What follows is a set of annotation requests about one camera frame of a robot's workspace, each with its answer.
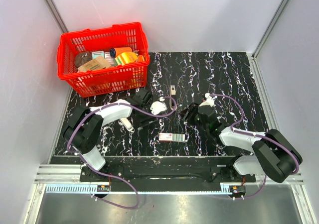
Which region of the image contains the white stapler top cover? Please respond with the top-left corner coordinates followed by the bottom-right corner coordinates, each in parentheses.
top-left (120, 118), bottom-right (134, 132)

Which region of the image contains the red white staple box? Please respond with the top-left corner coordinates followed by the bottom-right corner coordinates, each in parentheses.
top-left (159, 133), bottom-right (185, 142)

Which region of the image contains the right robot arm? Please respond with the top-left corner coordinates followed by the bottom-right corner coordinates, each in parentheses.
top-left (180, 103), bottom-right (303, 183)

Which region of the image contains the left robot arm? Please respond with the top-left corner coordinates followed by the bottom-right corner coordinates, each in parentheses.
top-left (62, 88), bottom-right (157, 182)

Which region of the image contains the yellow green box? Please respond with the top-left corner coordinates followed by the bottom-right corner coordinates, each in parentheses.
top-left (115, 52), bottom-right (139, 66)

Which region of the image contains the orange blue-capped bottle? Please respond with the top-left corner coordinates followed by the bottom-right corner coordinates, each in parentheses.
top-left (109, 47), bottom-right (133, 58)

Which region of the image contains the brown cardboard package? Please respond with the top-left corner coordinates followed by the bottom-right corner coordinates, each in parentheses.
top-left (78, 56), bottom-right (111, 72)

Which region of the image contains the red plastic basket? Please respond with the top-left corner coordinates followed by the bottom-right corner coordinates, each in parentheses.
top-left (57, 22), bottom-right (150, 97)

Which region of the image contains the teal label small box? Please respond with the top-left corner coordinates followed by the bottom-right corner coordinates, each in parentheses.
top-left (91, 51), bottom-right (105, 59)

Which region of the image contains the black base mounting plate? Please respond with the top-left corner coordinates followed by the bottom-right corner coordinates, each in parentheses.
top-left (79, 156), bottom-right (256, 193)

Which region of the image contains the dark round pouch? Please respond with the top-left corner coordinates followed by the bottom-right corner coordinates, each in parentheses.
top-left (74, 51), bottom-right (93, 68)

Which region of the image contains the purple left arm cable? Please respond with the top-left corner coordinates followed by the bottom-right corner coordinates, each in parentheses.
top-left (66, 96), bottom-right (177, 209)

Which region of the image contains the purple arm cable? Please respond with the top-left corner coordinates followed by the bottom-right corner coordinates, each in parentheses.
top-left (204, 93), bottom-right (301, 200)
top-left (66, 96), bottom-right (177, 209)

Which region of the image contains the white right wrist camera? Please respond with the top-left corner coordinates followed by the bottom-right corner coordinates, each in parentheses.
top-left (198, 93), bottom-right (215, 107)

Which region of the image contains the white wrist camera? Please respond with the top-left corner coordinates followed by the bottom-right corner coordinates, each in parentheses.
top-left (198, 93), bottom-right (215, 107)
top-left (150, 97), bottom-right (167, 115)

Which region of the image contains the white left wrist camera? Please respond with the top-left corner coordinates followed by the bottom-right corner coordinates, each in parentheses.
top-left (150, 97), bottom-right (167, 115)

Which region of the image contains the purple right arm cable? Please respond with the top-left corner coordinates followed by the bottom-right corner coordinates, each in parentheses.
top-left (204, 93), bottom-right (301, 200)

